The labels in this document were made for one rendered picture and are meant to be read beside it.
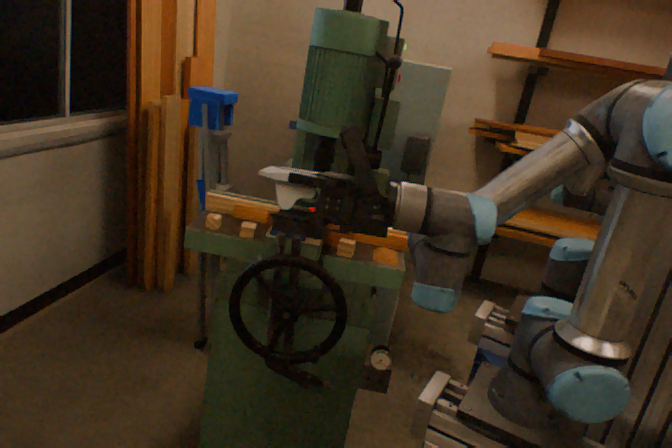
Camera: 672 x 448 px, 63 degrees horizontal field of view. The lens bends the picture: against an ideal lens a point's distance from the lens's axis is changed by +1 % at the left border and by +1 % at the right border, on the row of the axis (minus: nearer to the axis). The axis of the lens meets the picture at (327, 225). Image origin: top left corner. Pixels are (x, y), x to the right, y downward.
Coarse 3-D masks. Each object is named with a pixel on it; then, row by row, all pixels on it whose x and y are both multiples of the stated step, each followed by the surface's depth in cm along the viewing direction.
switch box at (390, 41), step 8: (392, 40) 167; (400, 40) 167; (384, 48) 168; (392, 48) 168; (400, 48) 168; (384, 56) 169; (400, 56) 169; (384, 64) 170; (384, 72) 171; (392, 88) 172
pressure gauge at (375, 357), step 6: (372, 348) 147; (378, 348) 146; (384, 348) 146; (372, 354) 145; (378, 354) 145; (384, 354) 145; (390, 354) 145; (372, 360) 146; (378, 360) 146; (384, 360) 146; (390, 360) 145; (372, 366) 146; (378, 366) 146; (384, 366) 146; (390, 366) 146
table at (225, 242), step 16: (192, 224) 149; (224, 224) 153; (240, 224) 156; (192, 240) 147; (208, 240) 146; (224, 240) 146; (240, 240) 145; (256, 240) 146; (224, 256) 147; (240, 256) 147; (256, 256) 146; (320, 256) 145; (336, 256) 145; (368, 256) 149; (400, 256) 154; (272, 272) 137; (336, 272) 146; (352, 272) 145; (368, 272) 145; (384, 272) 145; (400, 272) 144; (400, 288) 146
